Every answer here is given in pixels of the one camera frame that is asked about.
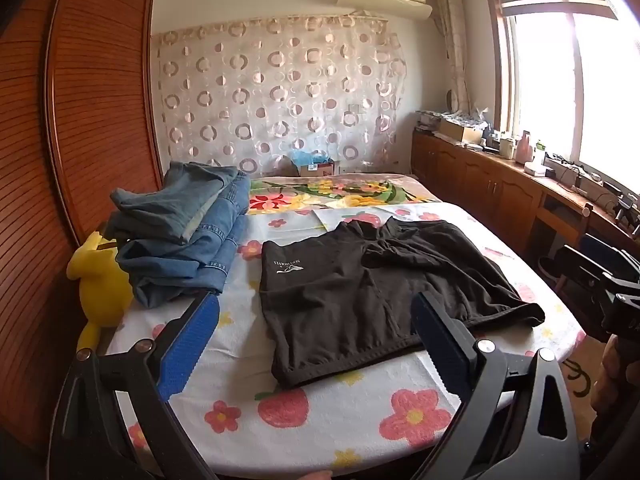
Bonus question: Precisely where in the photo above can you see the person's right hand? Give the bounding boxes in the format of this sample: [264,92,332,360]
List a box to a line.
[592,336,627,411]

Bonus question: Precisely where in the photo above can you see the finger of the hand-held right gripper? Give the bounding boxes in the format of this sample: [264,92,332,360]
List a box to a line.
[559,245,621,287]

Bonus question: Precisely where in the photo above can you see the blue plastic bag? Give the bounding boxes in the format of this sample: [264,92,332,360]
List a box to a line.
[290,149,331,167]

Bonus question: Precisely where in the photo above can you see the blue chair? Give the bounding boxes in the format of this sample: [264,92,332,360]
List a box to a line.
[570,232,640,263]

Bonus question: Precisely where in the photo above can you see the grey device with cables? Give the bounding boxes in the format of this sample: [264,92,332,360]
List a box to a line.
[550,157,608,197]

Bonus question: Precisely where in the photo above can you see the long wooden cabinet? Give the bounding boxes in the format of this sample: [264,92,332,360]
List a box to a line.
[410,127,640,281]

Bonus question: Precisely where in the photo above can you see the white flower print blanket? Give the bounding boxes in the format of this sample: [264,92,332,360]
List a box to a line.
[102,202,588,478]

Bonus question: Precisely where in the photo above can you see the yellow plush toy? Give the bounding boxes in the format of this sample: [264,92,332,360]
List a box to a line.
[66,232,133,353]

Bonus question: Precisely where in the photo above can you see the folded blue denim jeans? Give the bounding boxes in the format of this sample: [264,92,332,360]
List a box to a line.
[116,170,251,308]

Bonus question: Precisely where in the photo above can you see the black pants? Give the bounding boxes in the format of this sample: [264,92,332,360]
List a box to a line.
[260,217,546,390]

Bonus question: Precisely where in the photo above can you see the pale patterned window curtain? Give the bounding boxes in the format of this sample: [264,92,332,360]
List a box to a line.
[432,0,476,113]

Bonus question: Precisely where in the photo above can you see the wooden frame window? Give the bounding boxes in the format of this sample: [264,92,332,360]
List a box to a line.
[482,0,640,196]

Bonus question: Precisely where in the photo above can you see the flat cardboard box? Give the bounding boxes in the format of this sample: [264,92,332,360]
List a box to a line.
[439,117,485,143]

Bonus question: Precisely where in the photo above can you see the colourful floral bedspread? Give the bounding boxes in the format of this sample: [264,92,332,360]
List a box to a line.
[247,172,443,216]

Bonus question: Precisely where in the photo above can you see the folded grey-blue jeans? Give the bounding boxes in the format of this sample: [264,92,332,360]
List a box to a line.
[109,161,241,246]

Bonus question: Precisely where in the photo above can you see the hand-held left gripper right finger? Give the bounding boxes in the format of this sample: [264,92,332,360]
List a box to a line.
[411,291,581,480]

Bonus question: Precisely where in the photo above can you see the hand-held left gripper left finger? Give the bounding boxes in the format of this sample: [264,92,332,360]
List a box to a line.
[47,292,221,480]

